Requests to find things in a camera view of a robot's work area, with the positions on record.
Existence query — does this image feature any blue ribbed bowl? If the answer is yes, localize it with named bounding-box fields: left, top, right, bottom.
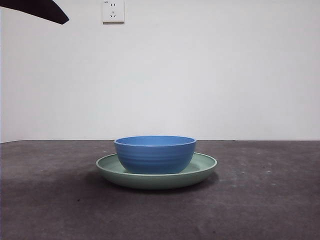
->
left=113, top=135, right=197, bottom=175

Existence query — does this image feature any pale green plate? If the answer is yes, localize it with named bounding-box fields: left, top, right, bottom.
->
left=95, top=151, right=218, bottom=190

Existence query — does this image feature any white wall socket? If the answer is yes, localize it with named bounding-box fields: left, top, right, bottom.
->
left=102, top=0, right=125, bottom=25

